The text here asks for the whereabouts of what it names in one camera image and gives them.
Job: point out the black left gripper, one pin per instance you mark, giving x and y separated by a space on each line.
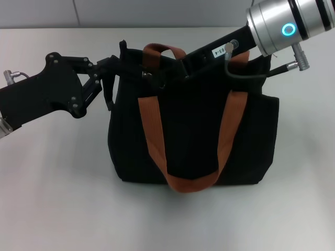
49 89

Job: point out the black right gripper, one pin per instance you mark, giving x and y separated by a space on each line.
199 56

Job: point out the silver zipper pull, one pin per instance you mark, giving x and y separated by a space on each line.
146 75

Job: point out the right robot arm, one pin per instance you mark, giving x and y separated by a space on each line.
274 23

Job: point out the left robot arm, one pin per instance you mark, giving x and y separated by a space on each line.
4 129

